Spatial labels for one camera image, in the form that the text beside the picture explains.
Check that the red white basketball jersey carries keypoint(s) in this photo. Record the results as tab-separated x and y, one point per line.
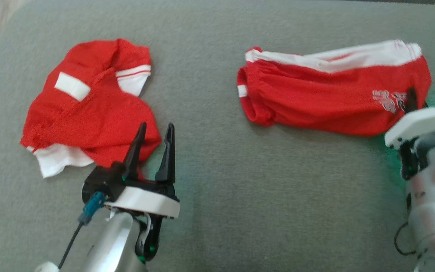
89	113

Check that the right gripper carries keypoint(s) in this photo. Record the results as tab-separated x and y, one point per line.
421	121

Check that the red Bulls basketball shorts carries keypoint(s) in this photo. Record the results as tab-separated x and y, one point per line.
315	98

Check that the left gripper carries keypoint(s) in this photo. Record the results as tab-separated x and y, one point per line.
145	200

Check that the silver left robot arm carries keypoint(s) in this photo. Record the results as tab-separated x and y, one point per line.
108	241

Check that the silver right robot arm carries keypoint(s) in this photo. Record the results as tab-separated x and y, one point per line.
432	196

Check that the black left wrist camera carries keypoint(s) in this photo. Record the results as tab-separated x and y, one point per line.
100	183

